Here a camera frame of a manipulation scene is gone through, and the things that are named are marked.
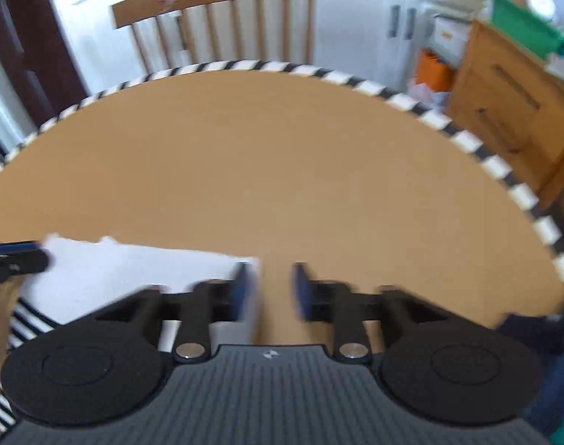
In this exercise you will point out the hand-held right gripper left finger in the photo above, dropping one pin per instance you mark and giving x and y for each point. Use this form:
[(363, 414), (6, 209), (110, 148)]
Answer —
[(241, 289)]

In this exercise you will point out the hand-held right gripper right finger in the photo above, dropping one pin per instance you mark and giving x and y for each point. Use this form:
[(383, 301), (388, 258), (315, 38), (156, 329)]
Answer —
[(303, 289)]

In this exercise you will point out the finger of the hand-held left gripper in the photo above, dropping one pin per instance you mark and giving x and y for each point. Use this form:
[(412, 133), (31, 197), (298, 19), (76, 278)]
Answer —
[(18, 264)]

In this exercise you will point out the striped white knit sweater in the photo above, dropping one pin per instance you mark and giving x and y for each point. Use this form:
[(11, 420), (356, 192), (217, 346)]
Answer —
[(124, 273)]

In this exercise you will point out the dark wooden door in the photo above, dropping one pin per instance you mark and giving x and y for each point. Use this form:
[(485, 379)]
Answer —
[(27, 32)]

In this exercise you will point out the orange bag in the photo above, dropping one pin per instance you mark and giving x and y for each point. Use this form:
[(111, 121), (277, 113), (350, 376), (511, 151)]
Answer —
[(432, 73)]

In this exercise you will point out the wooden drawer cabinet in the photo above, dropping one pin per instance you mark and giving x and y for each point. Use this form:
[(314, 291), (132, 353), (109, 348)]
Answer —
[(509, 102)]

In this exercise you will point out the white cardboard box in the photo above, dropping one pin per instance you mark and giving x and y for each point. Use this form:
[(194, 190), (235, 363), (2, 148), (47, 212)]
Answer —
[(451, 35)]

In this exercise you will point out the green plastic basket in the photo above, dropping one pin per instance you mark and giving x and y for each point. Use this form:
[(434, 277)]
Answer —
[(523, 28)]

